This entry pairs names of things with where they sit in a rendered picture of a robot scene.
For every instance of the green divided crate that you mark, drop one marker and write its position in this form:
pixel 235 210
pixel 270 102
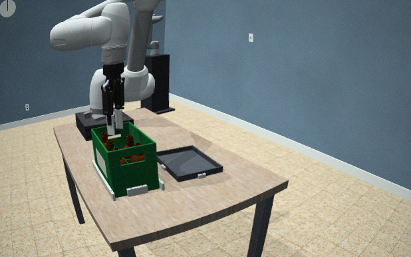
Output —
pixel 120 177

